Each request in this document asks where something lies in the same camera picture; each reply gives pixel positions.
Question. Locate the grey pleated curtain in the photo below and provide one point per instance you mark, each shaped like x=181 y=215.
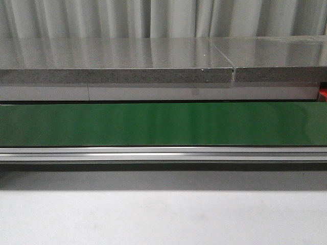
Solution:
x=157 y=19

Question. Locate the red object at right edge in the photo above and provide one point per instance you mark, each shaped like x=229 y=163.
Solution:
x=322 y=97

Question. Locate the aluminium conveyor side rail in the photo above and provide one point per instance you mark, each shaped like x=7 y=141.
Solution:
x=163 y=154

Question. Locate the green conveyor belt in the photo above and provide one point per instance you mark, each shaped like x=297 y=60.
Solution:
x=140 y=124

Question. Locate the grey stone counter slab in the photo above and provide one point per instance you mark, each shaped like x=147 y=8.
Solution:
x=163 y=69

